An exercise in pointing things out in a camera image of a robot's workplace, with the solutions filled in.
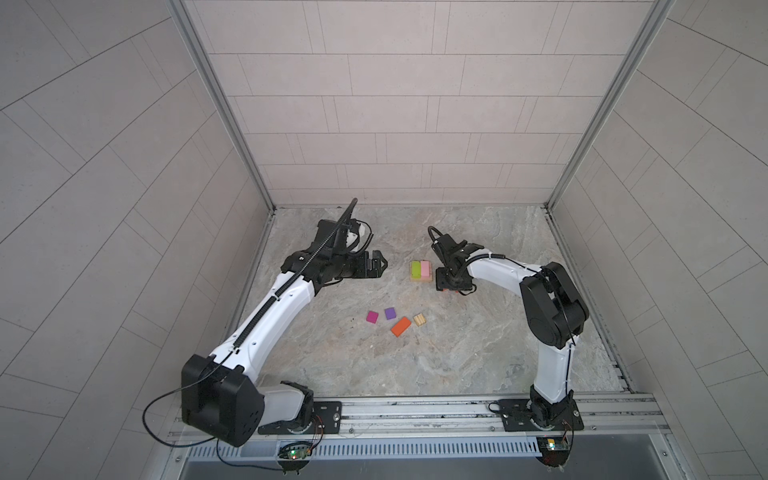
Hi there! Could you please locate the pink block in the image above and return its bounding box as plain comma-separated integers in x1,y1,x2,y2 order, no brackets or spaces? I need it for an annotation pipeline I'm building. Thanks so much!
418,260,433,282

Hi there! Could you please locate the lime green block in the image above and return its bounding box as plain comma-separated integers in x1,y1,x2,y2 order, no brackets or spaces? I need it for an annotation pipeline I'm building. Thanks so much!
410,261,422,281

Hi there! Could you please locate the orange block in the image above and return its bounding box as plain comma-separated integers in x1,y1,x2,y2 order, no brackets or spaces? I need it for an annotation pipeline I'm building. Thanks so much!
391,317,412,337

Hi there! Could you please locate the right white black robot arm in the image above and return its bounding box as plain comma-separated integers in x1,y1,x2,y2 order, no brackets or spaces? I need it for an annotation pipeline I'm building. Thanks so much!
433,242,589,432

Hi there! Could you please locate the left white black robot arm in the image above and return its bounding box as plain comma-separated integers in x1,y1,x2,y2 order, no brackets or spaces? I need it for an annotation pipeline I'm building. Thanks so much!
181,250,388,446

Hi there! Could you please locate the right corrugated black conduit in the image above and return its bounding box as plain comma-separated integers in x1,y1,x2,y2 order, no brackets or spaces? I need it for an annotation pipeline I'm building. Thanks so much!
427,226,445,244

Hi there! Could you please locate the corrugated black conduit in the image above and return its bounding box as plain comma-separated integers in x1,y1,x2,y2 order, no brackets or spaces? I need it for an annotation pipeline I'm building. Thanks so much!
427,226,445,244
232,198,358,351

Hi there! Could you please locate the left corrugated black conduit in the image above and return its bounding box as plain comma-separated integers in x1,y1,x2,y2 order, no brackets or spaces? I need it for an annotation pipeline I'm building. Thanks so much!
232,198,358,351

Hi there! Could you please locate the left controller board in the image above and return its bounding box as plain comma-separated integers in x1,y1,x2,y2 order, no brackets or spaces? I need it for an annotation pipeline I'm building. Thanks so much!
277,441,313,464

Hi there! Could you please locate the controller board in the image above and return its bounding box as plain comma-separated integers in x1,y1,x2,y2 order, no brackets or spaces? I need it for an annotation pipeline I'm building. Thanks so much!
536,437,571,467
277,441,313,464

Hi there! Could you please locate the right controller board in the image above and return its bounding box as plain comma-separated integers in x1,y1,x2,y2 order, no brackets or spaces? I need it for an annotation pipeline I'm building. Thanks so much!
536,437,571,467

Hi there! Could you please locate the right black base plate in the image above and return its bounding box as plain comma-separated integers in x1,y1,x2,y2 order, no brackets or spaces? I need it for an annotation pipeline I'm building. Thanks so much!
497,397,584,432

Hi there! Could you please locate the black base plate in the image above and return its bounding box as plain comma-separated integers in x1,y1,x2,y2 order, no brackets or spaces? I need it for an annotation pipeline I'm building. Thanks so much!
257,401,343,435
497,397,584,432

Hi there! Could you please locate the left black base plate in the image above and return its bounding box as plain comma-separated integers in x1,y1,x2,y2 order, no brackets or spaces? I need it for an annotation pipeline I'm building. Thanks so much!
257,401,343,435

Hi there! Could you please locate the aluminium mounting rail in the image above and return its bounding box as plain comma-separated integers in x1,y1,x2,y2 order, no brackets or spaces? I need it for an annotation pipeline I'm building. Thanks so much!
166,392,671,442

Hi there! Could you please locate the left black cable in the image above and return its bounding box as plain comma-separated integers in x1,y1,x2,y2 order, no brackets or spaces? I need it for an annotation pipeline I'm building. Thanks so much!
141,359,283,473

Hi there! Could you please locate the left aluminium corner post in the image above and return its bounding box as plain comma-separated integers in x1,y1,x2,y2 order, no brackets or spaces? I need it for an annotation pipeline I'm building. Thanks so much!
167,0,276,211

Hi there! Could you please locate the aluminium corner post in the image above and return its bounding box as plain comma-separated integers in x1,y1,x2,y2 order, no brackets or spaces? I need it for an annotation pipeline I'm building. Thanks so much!
545,0,676,210
167,0,276,211

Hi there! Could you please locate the right aluminium corner post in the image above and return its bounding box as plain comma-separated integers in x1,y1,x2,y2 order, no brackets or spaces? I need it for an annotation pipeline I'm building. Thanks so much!
545,0,676,210

